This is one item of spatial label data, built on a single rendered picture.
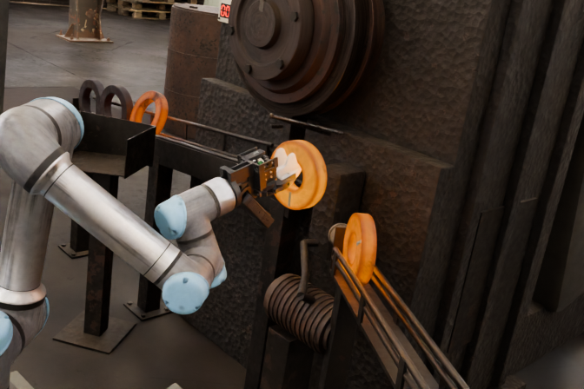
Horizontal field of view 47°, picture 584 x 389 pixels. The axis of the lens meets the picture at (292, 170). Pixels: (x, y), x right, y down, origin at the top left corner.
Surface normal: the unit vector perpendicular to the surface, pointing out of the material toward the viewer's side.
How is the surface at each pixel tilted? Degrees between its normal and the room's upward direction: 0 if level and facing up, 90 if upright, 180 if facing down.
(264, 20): 90
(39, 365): 0
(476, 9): 90
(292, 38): 90
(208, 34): 90
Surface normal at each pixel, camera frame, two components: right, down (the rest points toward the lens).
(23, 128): 0.20, -0.57
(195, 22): -0.27, 0.25
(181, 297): -0.06, 0.26
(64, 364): 0.15, -0.94
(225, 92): -0.73, 0.10
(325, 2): 0.26, -0.09
